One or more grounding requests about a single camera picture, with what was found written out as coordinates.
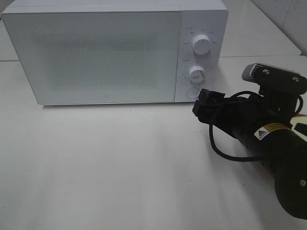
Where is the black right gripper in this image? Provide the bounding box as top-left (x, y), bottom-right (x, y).
top-left (192, 89), bottom-right (299, 141)

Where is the round door release button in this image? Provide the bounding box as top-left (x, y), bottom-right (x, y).
top-left (186, 88), bottom-right (201, 99)

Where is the white bread sandwich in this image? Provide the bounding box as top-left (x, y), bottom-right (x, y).
top-left (291, 114), bottom-right (307, 141)

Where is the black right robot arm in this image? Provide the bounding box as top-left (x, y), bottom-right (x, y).
top-left (192, 89), bottom-right (307, 219)

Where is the lower white timer knob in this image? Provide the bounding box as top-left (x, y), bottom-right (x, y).
top-left (189, 65), bottom-right (205, 83)

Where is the upper white power knob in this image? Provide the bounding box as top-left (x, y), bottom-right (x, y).
top-left (192, 34), bottom-right (211, 55)

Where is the white microwave oven body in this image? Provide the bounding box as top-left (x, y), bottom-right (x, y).
top-left (1, 0), bottom-right (229, 104)

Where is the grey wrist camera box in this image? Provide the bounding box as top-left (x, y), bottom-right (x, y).
top-left (242, 63), bottom-right (307, 95)

